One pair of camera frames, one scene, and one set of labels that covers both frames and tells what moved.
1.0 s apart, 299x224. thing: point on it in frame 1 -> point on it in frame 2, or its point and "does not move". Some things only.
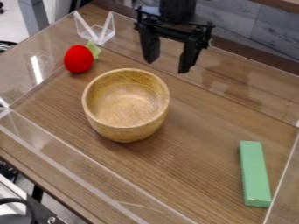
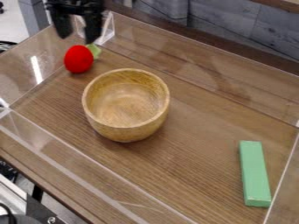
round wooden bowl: (126, 103) does not move
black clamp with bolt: (41, 214) does not move
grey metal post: (34, 15) does not move
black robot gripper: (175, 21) -> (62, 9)
